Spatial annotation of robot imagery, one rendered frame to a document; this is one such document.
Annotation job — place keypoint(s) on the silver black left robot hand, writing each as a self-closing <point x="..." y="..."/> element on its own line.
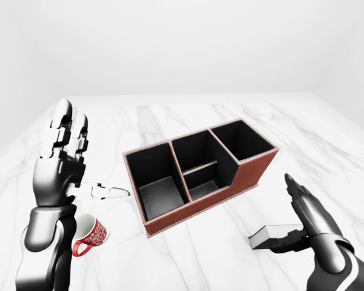
<point x="53" y="179"/>

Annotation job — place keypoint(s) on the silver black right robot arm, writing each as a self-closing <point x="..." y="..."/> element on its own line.
<point x="339" y="260"/>

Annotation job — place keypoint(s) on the red-brown desk caddy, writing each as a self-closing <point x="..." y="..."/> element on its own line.
<point x="197" y="172"/>

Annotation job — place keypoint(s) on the red patterned mug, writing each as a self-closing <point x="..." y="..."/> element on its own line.
<point x="92" y="235"/>

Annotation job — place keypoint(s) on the white book with dark edge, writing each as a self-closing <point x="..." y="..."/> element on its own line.
<point x="273" y="235"/>

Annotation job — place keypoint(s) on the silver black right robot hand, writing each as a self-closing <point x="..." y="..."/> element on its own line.
<point x="312" y="212"/>

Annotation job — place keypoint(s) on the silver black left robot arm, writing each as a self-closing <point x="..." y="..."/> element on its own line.
<point x="45" y="242"/>

